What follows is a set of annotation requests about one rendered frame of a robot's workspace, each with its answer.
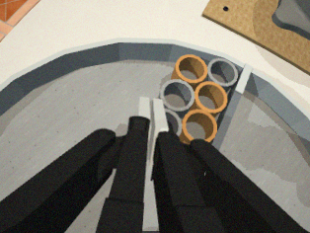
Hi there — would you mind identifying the bronze bushing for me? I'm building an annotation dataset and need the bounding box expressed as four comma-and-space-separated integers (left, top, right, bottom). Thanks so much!
171, 54, 207, 90
190, 81, 227, 117
179, 109, 217, 144

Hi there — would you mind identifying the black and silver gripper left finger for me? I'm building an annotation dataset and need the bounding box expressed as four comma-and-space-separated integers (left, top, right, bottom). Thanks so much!
0, 97, 151, 233

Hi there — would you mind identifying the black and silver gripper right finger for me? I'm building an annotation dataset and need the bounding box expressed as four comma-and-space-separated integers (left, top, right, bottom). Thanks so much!
149, 98, 310, 233

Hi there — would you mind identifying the grey metal ring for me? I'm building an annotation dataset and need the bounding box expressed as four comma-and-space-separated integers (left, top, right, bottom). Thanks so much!
164, 109, 183, 136
158, 79, 194, 118
203, 58, 238, 93

